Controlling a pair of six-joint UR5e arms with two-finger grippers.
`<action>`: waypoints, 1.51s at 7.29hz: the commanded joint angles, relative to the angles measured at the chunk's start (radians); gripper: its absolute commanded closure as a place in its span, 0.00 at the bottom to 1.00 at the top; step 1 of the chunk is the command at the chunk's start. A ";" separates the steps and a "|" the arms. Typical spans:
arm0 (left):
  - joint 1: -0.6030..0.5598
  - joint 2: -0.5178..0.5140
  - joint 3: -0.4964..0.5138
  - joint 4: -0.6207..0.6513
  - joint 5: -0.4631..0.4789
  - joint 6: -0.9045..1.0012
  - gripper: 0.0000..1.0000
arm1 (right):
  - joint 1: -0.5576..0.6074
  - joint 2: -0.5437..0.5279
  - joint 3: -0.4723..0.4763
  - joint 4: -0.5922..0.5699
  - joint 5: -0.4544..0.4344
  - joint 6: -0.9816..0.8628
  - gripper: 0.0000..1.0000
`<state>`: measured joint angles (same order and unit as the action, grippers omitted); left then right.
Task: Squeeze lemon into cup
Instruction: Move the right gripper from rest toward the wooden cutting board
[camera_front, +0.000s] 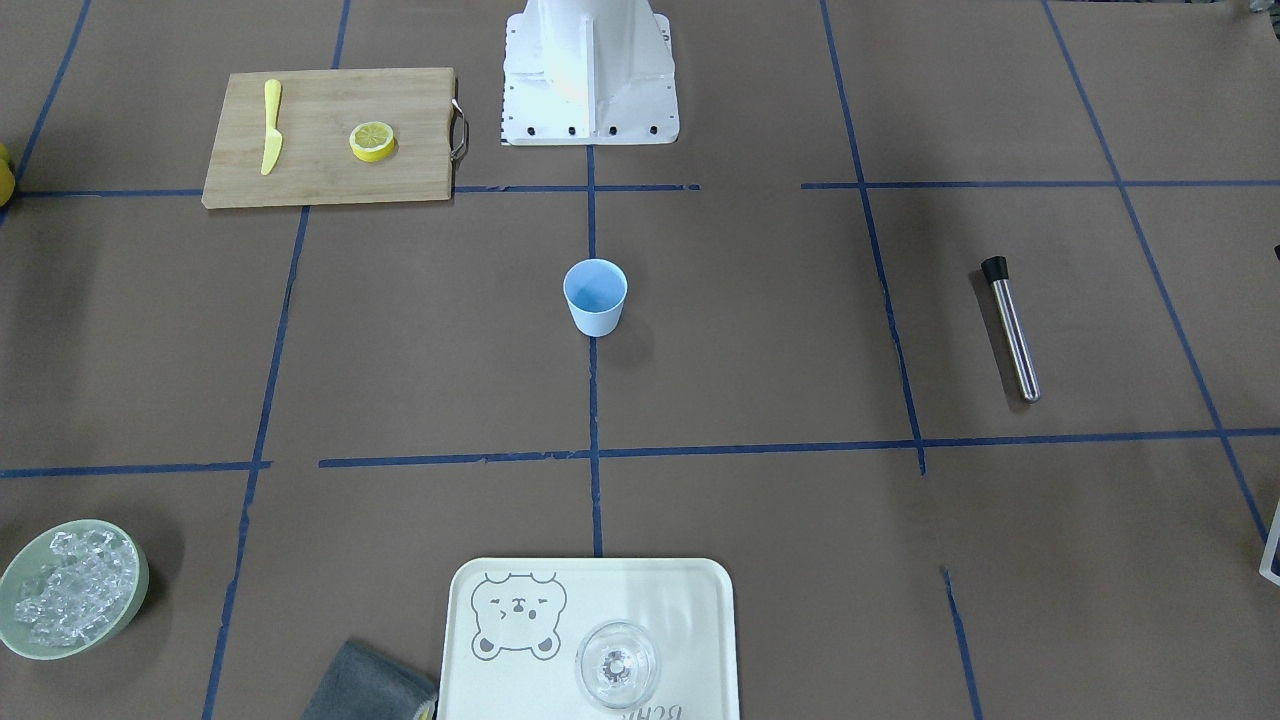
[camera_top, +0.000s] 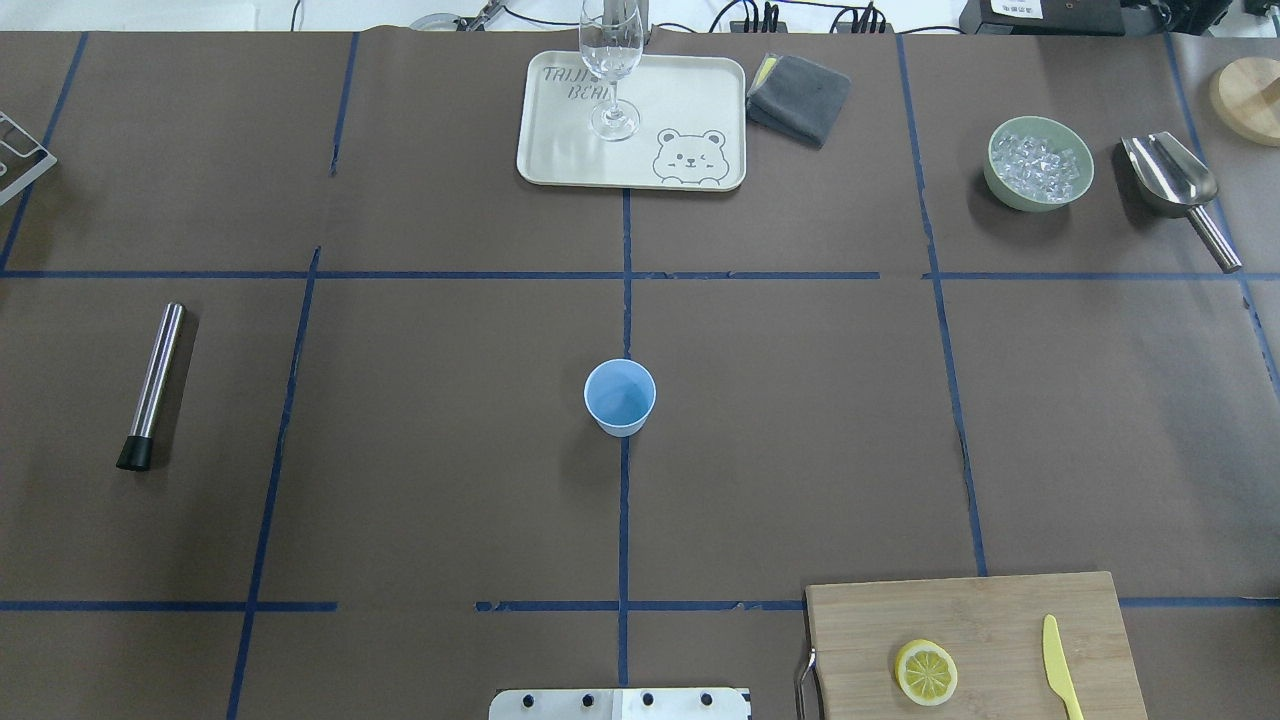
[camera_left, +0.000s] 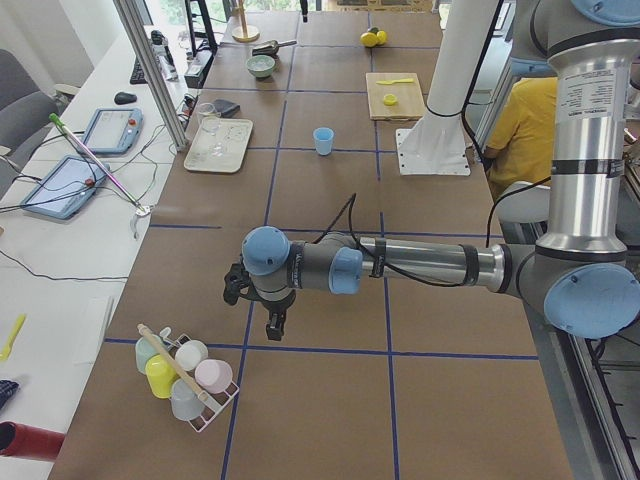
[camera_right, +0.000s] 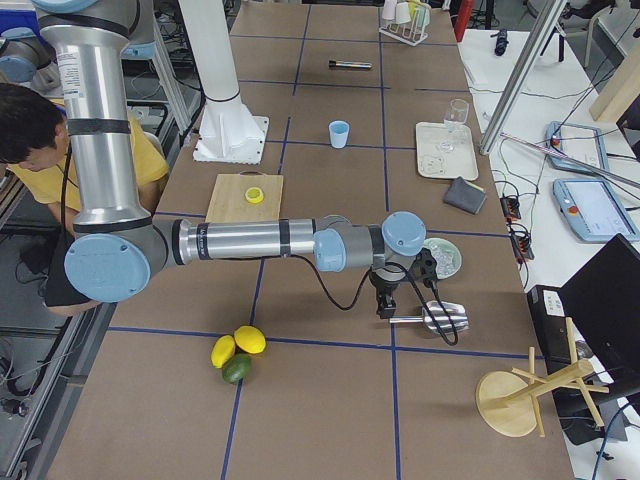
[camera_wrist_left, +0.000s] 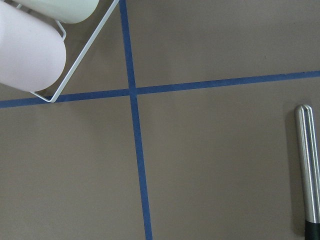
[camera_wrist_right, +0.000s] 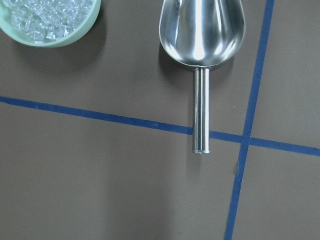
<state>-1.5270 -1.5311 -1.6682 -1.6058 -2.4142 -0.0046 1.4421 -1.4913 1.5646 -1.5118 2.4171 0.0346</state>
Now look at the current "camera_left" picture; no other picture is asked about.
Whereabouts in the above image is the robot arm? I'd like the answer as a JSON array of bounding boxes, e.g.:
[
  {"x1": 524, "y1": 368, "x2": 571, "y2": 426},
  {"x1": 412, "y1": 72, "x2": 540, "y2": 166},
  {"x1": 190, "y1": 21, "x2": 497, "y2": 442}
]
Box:
[{"x1": 224, "y1": 1, "x2": 639, "y2": 340}]

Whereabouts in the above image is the clear wine glass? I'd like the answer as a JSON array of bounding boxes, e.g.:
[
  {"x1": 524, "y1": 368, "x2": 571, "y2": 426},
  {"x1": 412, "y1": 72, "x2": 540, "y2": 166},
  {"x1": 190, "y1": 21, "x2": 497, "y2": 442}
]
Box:
[{"x1": 197, "y1": 103, "x2": 224, "y2": 156}]

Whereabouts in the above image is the person in yellow shirt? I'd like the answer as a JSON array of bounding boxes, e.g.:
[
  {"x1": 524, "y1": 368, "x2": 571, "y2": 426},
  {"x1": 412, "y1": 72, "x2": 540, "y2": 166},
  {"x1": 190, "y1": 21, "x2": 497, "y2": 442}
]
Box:
[{"x1": 484, "y1": 77, "x2": 557, "y2": 199}]

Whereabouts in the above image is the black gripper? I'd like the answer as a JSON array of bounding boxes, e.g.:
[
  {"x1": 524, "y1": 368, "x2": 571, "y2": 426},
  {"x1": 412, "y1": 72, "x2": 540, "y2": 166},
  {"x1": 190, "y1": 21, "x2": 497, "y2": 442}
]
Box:
[{"x1": 255, "y1": 287, "x2": 296, "y2": 340}]

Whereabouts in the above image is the yellow lemon slice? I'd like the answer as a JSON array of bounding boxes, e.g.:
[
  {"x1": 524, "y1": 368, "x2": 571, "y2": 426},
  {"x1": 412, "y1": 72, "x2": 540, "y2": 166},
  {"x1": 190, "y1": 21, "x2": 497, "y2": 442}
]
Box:
[{"x1": 383, "y1": 94, "x2": 398, "y2": 106}]

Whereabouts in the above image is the steel ice scoop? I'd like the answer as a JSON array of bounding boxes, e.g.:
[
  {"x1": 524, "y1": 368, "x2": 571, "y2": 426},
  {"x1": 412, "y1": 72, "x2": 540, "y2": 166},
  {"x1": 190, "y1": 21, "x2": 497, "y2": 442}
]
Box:
[{"x1": 251, "y1": 40, "x2": 297, "y2": 57}]

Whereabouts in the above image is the yellow plastic spatula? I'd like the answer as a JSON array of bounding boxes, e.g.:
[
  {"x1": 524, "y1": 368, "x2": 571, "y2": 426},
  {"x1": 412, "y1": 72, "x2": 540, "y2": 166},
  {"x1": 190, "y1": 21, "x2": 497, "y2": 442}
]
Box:
[{"x1": 0, "y1": 314, "x2": 27, "y2": 362}]

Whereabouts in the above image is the mint green cup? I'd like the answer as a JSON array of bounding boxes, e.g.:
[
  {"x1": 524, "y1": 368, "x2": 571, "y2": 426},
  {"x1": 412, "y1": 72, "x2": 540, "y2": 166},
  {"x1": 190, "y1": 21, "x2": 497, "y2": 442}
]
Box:
[{"x1": 134, "y1": 337, "x2": 158, "y2": 374}]

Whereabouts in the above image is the lower blue teach pendant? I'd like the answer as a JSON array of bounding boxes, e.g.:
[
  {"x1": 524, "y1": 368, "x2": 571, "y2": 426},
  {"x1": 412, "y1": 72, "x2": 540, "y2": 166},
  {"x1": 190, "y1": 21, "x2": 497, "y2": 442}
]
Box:
[{"x1": 20, "y1": 155, "x2": 107, "y2": 220}]

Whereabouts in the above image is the light blue plastic cup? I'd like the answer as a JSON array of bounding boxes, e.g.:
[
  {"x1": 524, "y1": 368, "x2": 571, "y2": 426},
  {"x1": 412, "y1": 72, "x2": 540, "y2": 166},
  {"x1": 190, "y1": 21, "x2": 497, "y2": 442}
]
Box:
[{"x1": 313, "y1": 127, "x2": 334, "y2": 156}]

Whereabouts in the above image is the grey office chair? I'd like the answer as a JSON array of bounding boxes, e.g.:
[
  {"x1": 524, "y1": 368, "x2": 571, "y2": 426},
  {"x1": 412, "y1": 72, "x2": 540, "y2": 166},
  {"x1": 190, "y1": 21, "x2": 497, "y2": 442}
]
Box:
[{"x1": 1, "y1": 50, "x2": 59, "y2": 167}]

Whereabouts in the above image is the aluminium frame post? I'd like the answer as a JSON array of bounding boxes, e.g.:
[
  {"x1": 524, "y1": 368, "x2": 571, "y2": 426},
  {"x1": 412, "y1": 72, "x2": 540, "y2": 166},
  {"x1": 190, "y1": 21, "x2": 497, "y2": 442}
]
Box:
[{"x1": 113, "y1": 0, "x2": 188, "y2": 152}]

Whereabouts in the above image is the wooden round stand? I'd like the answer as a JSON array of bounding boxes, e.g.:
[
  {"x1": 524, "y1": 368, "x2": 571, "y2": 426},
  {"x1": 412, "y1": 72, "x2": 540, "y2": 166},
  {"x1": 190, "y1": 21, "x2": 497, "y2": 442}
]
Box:
[{"x1": 232, "y1": 0, "x2": 260, "y2": 43}]

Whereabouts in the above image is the wooden rack handle stick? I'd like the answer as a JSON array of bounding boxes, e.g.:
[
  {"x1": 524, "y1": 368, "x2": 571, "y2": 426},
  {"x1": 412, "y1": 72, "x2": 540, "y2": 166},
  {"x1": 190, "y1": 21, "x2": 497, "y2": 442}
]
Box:
[{"x1": 137, "y1": 323, "x2": 208, "y2": 403}]

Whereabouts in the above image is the blue teach pendant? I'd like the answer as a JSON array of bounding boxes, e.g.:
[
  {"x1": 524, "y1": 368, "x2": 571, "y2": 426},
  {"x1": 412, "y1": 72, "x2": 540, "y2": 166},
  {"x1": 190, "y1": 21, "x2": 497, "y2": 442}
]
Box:
[
  {"x1": 20, "y1": 155, "x2": 107, "y2": 220},
  {"x1": 82, "y1": 108, "x2": 144, "y2": 156}
]

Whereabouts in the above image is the whole lemons pile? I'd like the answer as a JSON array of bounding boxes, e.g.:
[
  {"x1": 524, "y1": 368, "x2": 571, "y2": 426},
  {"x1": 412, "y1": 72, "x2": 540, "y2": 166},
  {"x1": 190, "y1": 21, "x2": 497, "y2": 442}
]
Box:
[{"x1": 360, "y1": 27, "x2": 388, "y2": 48}]

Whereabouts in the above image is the white chair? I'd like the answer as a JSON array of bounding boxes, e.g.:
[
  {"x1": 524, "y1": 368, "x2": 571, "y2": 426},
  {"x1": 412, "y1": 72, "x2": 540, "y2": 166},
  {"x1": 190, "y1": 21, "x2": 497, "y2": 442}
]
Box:
[{"x1": 495, "y1": 181, "x2": 551, "y2": 224}]

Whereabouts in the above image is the black computer mouse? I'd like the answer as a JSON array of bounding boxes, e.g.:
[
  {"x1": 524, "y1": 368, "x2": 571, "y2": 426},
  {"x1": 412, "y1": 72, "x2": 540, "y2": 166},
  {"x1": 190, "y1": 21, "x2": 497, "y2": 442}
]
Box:
[{"x1": 113, "y1": 91, "x2": 137, "y2": 105}]

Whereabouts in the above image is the grey blue cup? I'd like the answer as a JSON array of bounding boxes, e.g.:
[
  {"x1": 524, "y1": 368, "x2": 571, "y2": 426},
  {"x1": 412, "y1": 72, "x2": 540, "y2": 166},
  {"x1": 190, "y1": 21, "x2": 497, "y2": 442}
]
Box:
[{"x1": 170, "y1": 379, "x2": 204, "y2": 421}]

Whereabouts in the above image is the black keyboard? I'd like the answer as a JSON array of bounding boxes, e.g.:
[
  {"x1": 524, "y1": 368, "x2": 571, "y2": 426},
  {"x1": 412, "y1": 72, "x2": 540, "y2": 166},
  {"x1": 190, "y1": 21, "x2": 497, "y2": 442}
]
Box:
[{"x1": 129, "y1": 59, "x2": 147, "y2": 85}]

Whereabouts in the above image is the dark grey folded cloth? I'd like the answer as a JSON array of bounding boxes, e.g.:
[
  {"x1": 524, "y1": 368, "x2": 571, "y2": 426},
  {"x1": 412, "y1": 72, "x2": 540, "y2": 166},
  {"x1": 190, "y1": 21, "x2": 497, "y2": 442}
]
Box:
[{"x1": 213, "y1": 99, "x2": 240, "y2": 118}]

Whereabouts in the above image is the bamboo cutting board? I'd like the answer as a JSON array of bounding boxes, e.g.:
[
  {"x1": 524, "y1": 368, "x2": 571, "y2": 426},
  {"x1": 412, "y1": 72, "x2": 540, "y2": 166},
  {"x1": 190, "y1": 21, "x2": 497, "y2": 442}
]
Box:
[{"x1": 366, "y1": 72, "x2": 426, "y2": 120}]

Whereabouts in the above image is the upper blue teach pendant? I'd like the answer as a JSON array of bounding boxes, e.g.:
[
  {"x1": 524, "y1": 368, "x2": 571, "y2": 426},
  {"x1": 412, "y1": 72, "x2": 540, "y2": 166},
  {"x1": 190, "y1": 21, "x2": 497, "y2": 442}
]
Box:
[{"x1": 82, "y1": 108, "x2": 144, "y2": 156}]

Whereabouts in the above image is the red cylinder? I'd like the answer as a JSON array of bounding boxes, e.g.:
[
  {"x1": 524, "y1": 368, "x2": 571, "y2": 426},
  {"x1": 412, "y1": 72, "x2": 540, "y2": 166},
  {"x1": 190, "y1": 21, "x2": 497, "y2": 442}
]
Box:
[{"x1": 1, "y1": 421, "x2": 65, "y2": 462}]

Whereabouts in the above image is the green bowl of ice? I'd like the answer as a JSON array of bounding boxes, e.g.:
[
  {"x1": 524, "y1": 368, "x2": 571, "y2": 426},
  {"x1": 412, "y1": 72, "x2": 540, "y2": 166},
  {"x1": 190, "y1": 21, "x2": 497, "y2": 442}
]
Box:
[{"x1": 245, "y1": 55, "x2": 276, "y2": 79}]

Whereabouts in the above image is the green tipped rod stand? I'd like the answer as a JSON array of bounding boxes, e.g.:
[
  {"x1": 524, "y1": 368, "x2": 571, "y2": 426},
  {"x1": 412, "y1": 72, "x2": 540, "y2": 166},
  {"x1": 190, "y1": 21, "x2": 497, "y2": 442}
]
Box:
[{"x1": 49, "y1": 113, "x2": 152, "y2": 240}]

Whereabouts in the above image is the beige bear serving tray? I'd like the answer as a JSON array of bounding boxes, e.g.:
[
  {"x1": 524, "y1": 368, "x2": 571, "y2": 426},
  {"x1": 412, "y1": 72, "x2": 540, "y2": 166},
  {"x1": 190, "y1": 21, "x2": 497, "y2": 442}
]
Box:
[{"x1": 183, "y1": 119, "x2": 253, "y2": 174}]

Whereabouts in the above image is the white wire cup rack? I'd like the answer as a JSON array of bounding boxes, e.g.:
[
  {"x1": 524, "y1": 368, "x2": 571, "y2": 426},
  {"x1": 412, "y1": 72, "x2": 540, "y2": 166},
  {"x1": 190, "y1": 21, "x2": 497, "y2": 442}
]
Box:
[{"x1": 160, "y1": 327, "x2": 239, "y2": 432}]

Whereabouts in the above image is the yellow cup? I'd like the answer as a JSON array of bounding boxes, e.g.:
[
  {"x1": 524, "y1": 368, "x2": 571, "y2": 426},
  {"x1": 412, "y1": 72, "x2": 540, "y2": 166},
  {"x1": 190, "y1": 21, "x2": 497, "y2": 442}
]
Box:
[{"x1": 144, "y1": 354, "x2": 179, "y2": 399}]

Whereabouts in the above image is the yellow plastic knife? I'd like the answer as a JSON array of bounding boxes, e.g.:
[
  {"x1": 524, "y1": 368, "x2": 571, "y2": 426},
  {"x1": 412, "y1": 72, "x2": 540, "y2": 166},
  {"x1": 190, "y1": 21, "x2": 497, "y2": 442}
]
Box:
[{"x1": 375, "y1": 77, "x2": 415, "y2": 86}]

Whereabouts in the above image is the white cup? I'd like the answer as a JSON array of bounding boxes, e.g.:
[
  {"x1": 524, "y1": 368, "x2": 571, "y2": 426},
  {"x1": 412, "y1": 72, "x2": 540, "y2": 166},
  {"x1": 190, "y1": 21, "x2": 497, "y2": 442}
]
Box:
[{"x1": 175, "y1": 340, "x2": 208, "y2": 372}]

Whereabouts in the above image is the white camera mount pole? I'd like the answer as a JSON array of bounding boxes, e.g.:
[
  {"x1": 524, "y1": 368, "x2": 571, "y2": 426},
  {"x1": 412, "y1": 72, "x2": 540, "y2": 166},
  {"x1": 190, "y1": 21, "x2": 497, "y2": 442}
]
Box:
[{"x1": 397, "y1": 0, "x2": 501, "y2": 176}]

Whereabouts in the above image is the pink cup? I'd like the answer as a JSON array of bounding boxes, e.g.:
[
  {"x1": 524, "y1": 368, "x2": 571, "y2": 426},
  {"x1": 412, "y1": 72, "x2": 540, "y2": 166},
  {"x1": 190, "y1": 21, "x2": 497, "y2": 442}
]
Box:
[{"x1": 194, "y1": 359, "x2": 233, "y2": 394}]

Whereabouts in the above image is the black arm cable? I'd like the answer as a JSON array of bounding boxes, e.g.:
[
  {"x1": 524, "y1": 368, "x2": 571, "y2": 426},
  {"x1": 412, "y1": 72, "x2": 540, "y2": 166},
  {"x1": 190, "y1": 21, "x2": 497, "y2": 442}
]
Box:
[{"x1": 317, "y1": 192, "x2": 551, "y2": 288}]

